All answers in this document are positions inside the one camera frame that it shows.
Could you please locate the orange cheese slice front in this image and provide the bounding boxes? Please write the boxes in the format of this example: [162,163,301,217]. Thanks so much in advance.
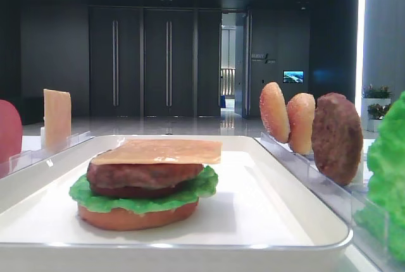
[90,139,222,165]

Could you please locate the orange cheese slice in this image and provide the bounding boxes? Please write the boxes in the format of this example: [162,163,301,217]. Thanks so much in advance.
[43,89,72,149]
[90,139,222,165]

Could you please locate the brown meat patty on burger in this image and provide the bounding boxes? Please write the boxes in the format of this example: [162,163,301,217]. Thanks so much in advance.
[87,163,203,189]

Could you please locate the brown meat patty standing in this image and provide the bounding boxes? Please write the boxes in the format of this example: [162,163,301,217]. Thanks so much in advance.
[311,92,363,186]

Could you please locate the green lettuce leaf on burger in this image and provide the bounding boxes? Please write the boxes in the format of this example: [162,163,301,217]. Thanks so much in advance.
[69,166,218,214]

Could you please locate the orange cheese slice rear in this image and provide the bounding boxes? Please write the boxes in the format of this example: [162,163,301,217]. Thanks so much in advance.
[43,89,72,149]

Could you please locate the red tomato slice standing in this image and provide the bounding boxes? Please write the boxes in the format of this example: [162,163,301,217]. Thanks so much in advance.
[0,99,23,163]

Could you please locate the green lettuce leaf standing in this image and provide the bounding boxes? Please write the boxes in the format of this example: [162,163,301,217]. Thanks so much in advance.
[354,93,404,262]

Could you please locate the far bun slice standing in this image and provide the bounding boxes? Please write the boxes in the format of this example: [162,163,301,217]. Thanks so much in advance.
[259,82,290,144]

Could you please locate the bun slice standing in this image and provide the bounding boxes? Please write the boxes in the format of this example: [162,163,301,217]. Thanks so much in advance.
[287,93,315,155]
[259,82,290,144]

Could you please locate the dark double doors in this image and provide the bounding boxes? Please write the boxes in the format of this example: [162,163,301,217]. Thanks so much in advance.
[89,7,221,116]

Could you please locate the near bun slice standing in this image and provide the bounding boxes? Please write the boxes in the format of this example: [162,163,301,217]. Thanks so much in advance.
[287,93,315,155]

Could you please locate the white rectangular tray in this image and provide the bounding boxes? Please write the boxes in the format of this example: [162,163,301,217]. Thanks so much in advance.
[1,135,353,271]

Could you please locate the bottom bun slice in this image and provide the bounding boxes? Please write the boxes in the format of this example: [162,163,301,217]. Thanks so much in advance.
[78,201,199,231]

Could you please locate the potted plants white planter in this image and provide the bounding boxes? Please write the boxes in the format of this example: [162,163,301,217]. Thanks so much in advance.
[361,85,391,132]

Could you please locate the wall display screen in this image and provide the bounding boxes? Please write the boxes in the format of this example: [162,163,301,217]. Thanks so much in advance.
[283,71,304,83]

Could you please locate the clear acrylic left rail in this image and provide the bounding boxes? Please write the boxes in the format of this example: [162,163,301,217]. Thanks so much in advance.
[1,131,92,178]

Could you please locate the clear acrylic rail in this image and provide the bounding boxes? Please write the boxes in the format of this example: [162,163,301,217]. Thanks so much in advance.
[259,132,404,271]
[1,131,92,178]

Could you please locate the clear acrylic right rail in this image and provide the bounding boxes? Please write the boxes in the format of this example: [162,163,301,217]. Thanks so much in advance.
[259,132,404,271]

